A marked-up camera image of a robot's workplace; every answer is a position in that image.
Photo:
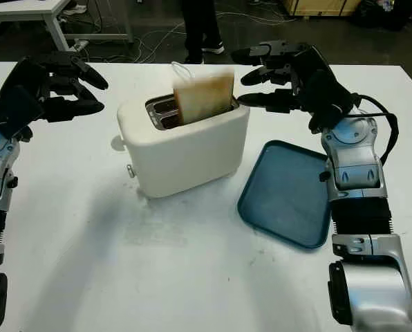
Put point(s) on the metal toaster dial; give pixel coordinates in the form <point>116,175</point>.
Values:
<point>131,171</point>

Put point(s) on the cream white toaster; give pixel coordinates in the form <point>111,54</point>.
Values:
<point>188,155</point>

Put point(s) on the black bag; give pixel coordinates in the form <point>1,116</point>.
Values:
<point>385,14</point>

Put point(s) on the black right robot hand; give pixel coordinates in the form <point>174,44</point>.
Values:
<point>320,90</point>

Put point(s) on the white desk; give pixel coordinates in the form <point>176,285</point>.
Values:
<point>26,10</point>

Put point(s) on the wooden crate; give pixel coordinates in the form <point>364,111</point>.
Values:
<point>320,7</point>

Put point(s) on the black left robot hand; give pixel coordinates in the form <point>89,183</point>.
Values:
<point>26,74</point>

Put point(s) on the dark blue plastic tray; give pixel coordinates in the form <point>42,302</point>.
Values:
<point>285,200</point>

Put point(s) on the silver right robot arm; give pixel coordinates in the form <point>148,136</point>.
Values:
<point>358,166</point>

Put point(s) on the person's legs in background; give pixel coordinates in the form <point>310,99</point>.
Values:
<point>199,24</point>

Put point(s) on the browned toast slice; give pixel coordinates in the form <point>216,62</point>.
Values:
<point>206,98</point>

